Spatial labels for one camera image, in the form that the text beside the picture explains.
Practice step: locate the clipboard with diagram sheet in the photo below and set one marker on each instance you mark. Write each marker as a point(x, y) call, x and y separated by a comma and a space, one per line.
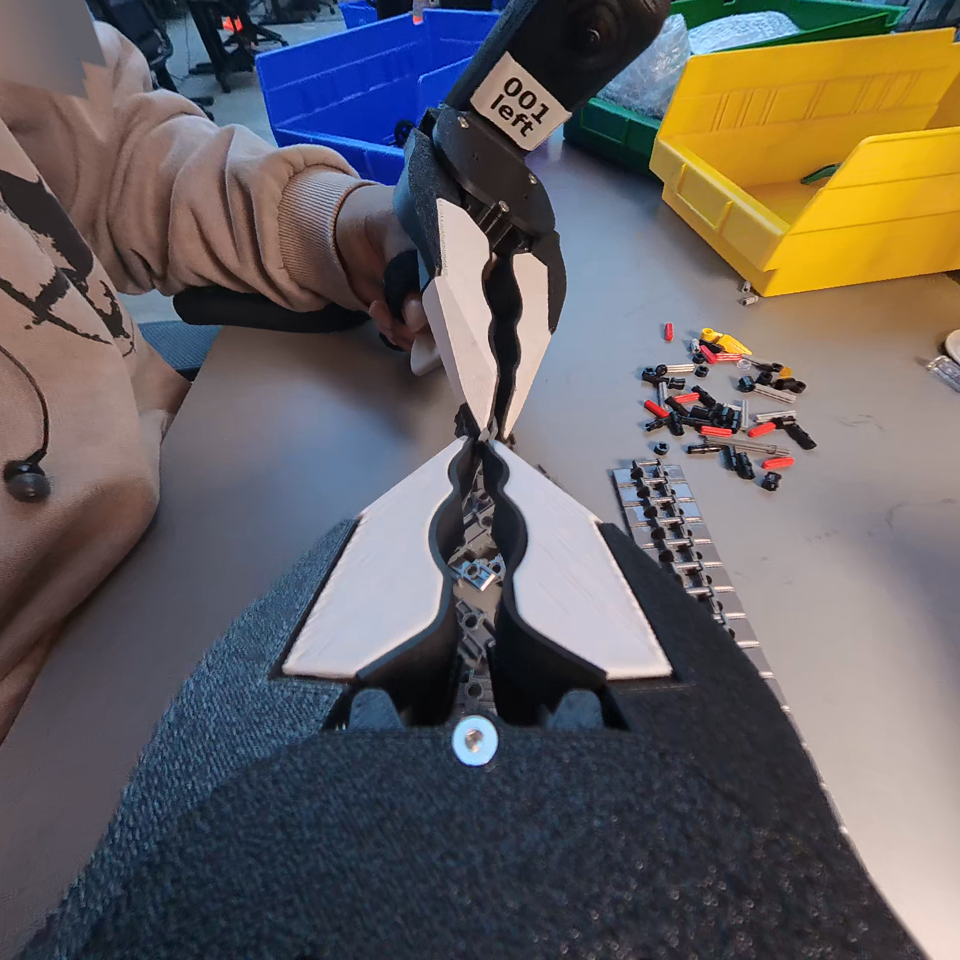
point(945, 371)

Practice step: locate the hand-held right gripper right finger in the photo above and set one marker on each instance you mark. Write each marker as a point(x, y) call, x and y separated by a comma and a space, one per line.
point(585, 600)

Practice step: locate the small metal piece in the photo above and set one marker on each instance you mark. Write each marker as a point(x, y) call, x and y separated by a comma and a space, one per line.
point(748, 292)

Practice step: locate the yellow plastic storage bin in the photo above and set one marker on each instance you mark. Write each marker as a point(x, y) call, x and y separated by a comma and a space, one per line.
point(862, 240)

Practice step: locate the grey chair seat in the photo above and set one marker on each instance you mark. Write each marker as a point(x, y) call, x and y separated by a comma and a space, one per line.
point(180, 349)

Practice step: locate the grey desk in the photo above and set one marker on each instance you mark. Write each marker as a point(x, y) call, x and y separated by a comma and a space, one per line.
point(300, 420)

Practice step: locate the blue plastic storage bin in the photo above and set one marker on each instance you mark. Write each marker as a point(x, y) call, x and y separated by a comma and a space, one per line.
point(337, 97)

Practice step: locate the pile of small building pieces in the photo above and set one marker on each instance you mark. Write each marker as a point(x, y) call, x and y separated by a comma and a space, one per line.
point(720, 412)

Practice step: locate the person's beige hoodie torso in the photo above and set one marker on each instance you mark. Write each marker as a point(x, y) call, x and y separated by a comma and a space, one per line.
point(67, 420)

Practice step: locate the clear plastic parts bag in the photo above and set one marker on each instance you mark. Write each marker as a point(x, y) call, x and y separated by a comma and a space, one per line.
point(742, 30)
point(645, 67)

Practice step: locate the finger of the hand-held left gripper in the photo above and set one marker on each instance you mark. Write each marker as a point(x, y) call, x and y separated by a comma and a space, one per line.
point(461, 315)
point(534, 315)

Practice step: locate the green bent tool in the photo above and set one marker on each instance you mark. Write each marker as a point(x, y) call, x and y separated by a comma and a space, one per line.
point(819, 174)

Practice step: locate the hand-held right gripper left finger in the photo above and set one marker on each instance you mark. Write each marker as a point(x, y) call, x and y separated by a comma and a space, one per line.
point(367, 600)

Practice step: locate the green plastic storage bin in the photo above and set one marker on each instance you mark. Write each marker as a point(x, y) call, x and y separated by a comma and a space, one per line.
point(607, 127)

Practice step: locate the black chair armrest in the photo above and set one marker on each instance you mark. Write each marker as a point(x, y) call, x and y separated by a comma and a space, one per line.
point(262, 311)

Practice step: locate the pile of grey track links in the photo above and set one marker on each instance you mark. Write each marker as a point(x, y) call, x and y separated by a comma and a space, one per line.
point(474, 574)

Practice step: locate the background black office chair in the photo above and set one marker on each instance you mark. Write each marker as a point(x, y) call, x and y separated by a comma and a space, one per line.
point(225, 45)

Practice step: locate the person's left hand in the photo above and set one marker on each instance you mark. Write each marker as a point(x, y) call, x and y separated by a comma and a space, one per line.
point(367, 240)

